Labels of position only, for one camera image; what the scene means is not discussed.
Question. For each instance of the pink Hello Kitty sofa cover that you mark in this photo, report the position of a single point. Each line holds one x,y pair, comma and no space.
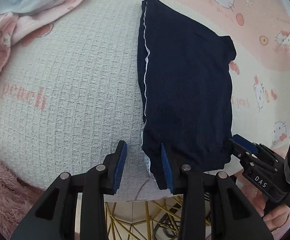
68,97

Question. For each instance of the pink cartoon pajama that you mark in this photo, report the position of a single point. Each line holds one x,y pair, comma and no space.
14,26

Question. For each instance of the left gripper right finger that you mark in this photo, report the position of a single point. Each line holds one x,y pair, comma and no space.
232,214

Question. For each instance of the pink fluffy left sleeve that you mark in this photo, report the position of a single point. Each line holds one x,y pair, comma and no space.
16,199

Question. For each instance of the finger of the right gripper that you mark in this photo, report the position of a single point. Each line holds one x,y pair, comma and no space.
239,152
249,146

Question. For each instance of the navy striped shorts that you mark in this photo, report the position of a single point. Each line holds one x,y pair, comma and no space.
186,89

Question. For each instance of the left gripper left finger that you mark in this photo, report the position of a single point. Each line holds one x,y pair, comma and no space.
53,216

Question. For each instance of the person right hand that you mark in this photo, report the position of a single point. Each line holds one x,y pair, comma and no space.
274,219

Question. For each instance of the gold wire stool frame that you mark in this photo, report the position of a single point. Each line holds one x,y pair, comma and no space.
153,219

